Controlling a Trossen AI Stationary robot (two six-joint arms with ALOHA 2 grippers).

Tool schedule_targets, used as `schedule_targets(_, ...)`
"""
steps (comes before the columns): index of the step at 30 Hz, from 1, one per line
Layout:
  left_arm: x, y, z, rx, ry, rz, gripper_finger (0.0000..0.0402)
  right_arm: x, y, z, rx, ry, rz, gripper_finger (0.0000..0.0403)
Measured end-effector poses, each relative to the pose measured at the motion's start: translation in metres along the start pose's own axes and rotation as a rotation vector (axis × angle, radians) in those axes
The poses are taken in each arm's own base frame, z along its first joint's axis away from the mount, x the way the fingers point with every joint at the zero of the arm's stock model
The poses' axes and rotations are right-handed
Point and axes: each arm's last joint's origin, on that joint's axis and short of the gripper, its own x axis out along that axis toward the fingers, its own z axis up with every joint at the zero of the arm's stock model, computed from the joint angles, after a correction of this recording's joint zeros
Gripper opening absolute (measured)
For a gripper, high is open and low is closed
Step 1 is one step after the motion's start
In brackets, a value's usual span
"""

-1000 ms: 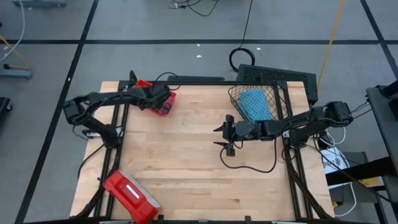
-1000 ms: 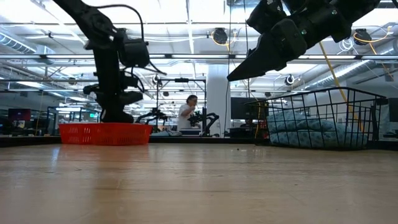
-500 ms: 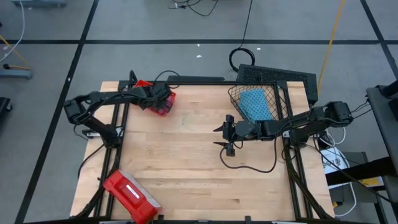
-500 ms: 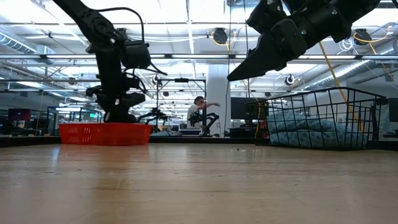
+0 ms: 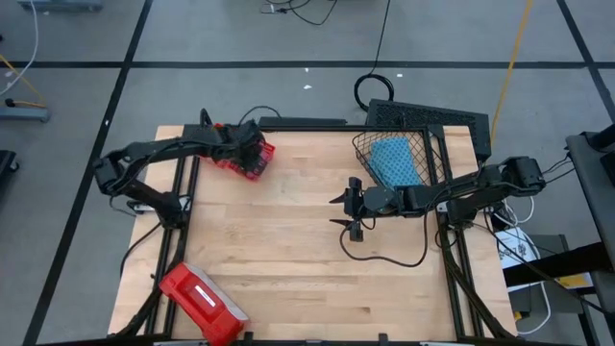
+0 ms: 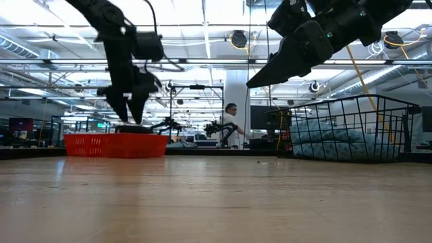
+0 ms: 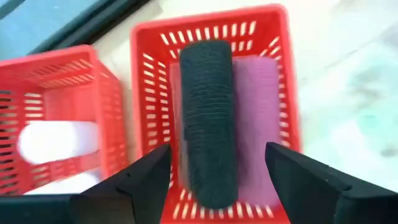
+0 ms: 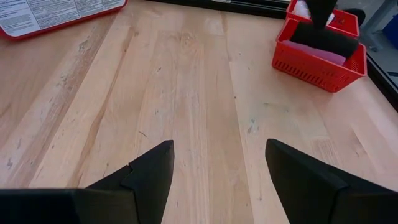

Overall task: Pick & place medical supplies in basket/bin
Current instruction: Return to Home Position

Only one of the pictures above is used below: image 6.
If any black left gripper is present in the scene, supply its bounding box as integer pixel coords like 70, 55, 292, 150
97, 65, 163, 125

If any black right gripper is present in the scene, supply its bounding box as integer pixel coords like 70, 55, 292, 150
246, 20, 335, 89

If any blue patterned pack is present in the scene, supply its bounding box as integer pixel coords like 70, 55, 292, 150
289, 119, 401, 161

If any red plastic basket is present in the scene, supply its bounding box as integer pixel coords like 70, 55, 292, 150
107, 133, 169, 159
63, 134, 109, 158

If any black monitor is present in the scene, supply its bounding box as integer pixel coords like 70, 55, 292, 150
250, 105, 288, 131

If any person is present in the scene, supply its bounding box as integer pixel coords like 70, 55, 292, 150
221, 103, 250, 149

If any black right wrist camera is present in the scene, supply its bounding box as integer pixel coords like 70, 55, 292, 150
268, 0, 320, 38

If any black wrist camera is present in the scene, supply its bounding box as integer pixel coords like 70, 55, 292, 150
133, 32, 165, 63
268, 0, 320, 38

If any black ceiling cable reel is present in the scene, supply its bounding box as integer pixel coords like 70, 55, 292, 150
231, 30, 248, 49
384, 30, 404, 50

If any black wire basket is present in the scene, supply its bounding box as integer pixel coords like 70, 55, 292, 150
265, 94, 421, 163

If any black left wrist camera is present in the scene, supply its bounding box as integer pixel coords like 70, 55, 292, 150
133, 32, 165, 63

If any yellow cable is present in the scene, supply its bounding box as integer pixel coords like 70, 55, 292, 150
346, 45, 396, 142

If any black aluminium table frame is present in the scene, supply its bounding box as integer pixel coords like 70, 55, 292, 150
0, 147, 432, 163

